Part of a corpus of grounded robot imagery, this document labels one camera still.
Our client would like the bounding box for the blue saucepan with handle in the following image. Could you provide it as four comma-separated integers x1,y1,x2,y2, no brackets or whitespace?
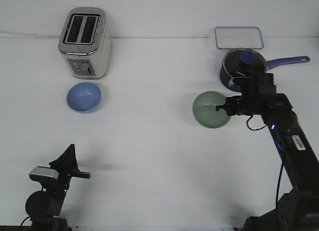
219,56,311,92

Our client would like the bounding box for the green bowl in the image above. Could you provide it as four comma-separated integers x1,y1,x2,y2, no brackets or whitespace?
192,91,231,128

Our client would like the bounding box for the white toaster power cord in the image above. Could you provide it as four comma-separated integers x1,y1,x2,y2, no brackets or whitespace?
0,30,62,39

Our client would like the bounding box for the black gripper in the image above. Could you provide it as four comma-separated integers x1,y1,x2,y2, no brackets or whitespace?
41,144,90,199
216,72,276,116

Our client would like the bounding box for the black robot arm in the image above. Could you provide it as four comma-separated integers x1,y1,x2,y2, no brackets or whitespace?
216,72,319,231
25,144,91,231

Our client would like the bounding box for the silver two-slot toaster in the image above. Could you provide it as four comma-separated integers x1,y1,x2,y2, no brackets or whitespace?
58,7,112,80

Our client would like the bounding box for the blue bowl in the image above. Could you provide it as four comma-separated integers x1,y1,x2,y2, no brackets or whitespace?
66,82,102,114

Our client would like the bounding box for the clear blue-rimmed container lid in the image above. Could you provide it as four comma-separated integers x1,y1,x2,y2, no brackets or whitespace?
214,26,264,50

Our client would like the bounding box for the glass pot lid blue knob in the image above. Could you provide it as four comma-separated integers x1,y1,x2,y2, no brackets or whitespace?
222,48,267,78

